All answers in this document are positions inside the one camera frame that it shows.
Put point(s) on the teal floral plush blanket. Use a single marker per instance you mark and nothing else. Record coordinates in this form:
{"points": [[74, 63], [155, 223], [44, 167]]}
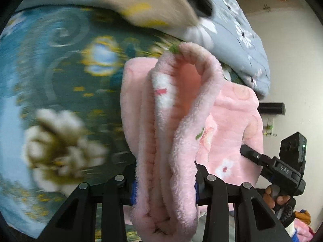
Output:
{"points": [[61, 78]]}

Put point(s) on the beige plush blanket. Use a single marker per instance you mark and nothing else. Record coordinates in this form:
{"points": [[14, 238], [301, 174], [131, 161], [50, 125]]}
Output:
{"points": [[155, 13]]}

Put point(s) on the pink fleece flower garment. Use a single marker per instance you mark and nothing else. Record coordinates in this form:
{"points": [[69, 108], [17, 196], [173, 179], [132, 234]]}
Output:
{"points": [[179, 111]]}

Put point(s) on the grey daisy print quilt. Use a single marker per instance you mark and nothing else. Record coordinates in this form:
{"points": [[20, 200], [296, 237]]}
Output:
{"points": [[224, 30]]}

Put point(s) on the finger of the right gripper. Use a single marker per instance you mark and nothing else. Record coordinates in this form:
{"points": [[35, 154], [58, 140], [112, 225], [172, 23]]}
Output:
{"points": [[251, 154]]}

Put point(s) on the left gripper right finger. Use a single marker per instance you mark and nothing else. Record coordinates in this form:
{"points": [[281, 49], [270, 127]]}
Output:
{"points": [[253, 219]]}

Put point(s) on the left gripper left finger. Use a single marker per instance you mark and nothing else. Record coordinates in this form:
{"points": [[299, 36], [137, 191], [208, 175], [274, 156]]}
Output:
{"points": [[75, 220]]}

